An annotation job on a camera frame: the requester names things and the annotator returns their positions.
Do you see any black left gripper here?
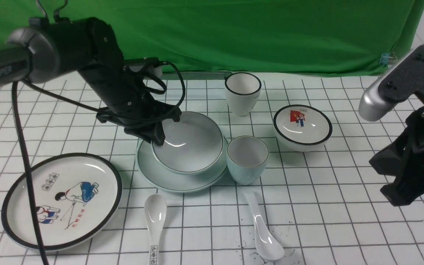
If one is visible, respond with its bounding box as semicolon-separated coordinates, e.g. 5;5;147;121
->
96;94;182;146

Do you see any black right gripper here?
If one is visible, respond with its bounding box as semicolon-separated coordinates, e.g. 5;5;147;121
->
370;107;424;206

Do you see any pale blue bowl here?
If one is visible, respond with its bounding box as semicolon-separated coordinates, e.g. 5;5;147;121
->
151;112;225;174

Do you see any pale blue cup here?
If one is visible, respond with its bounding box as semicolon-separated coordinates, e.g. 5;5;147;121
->
226;135;269;185

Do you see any plain white ceramic spoon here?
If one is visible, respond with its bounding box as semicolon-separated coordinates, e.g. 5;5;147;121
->
243;191;285;262

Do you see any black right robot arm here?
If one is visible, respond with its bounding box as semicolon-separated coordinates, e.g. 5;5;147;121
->
358;44;424;207

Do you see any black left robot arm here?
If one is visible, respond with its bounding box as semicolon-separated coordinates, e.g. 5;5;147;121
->
0;17;186;146

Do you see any pale blue plate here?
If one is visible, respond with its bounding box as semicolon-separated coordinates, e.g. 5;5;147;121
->
135;138;228;193

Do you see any white spoon with lettering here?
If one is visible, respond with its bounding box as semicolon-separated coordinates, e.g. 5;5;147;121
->
144;194;167;265

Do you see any black-rimmed white cup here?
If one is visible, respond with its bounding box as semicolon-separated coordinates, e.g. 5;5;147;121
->
225;72;262;116

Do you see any black-rimmed cartoon plate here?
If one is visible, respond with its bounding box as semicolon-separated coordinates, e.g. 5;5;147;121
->
1;153;123;251

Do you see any blue binder clip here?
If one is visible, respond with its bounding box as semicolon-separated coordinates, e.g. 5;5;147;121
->
379;52;398;66

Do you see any black-rimmed cartoon bowl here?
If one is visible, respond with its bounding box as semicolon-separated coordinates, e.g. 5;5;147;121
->
273;105;333;152

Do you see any green backdrop cloth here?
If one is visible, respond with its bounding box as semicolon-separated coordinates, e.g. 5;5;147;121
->
0;0;424;77

